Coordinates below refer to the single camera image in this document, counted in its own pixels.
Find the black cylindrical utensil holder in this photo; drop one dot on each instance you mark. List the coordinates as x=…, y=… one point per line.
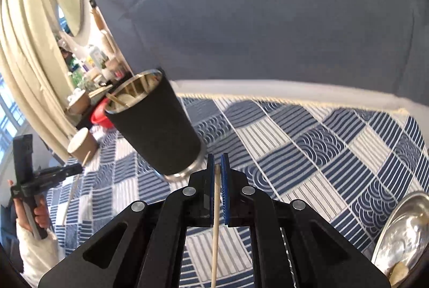
x=157, y=130

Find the stainless steel bowl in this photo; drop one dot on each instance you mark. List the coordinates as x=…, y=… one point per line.
x=402, y=234

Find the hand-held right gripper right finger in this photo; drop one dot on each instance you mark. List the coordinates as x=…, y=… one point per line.
x=248, y=207

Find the cream curtain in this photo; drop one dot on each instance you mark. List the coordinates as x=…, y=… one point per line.
x=30, y=57

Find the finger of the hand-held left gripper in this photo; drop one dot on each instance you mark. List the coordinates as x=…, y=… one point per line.
x=60, y=173

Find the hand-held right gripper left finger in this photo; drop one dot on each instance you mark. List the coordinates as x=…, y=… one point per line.
x=187, y=207

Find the white spray bottle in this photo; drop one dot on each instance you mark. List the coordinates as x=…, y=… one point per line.
x=95, y=57

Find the person's left hand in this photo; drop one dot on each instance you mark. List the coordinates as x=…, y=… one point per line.
x=43, y=212

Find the person's left forearm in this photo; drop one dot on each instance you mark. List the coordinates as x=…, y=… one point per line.
x=37, y=258

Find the grey padded headboard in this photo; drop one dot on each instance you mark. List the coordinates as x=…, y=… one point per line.
x=251, y=23

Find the window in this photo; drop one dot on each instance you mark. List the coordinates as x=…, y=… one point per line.
x=8, y=120

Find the red plastic basket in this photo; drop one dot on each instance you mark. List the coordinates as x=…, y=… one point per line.
x=99, y=117

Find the long wooden chopstick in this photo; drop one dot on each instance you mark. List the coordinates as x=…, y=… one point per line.
x=74, y=193
x=216, y=241

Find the blue patterned tablecloth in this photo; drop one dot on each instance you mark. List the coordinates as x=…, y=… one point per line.
x=301, y=147

